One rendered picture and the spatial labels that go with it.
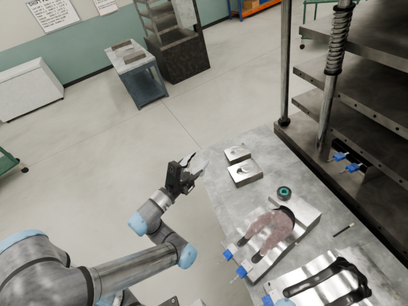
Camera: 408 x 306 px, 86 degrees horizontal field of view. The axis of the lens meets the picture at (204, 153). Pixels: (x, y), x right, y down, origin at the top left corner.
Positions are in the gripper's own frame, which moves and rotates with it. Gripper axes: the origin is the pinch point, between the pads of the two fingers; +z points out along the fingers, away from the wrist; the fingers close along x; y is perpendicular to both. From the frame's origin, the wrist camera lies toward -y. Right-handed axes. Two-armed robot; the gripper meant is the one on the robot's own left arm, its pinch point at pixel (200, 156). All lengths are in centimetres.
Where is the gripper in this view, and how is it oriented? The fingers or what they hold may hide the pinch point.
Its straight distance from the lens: 86.6
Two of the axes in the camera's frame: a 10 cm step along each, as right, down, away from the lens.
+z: 6.3, -6.4, 4.4
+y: 1.3, 6.4, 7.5
